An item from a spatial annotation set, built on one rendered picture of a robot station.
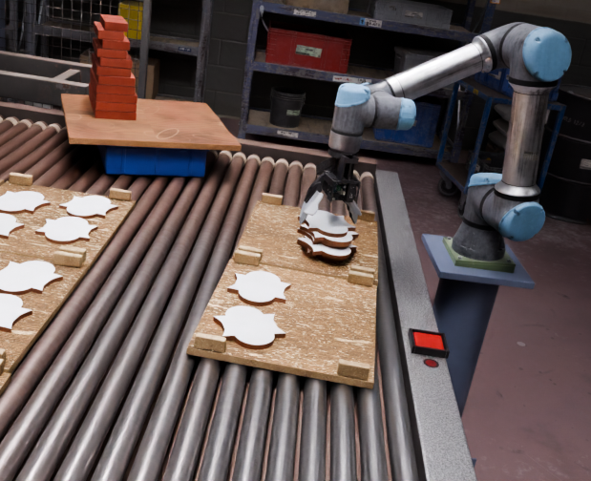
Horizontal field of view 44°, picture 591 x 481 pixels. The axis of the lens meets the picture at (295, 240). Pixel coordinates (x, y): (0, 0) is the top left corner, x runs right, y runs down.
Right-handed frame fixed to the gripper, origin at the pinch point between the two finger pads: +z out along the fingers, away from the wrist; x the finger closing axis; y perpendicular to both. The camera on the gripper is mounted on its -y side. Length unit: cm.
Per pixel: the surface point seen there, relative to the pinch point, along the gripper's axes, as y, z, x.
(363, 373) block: 56, 5, -15
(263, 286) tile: 22.1, 5.3, -23.1
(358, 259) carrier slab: 7.3, 6.6, 6.9
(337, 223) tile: 1.6, -0.6, 2.2
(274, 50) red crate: -397, 25, 124
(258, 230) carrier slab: -10.6, 6.6, -13.9
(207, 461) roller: 71, 8, -47
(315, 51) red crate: -387, 22, 154
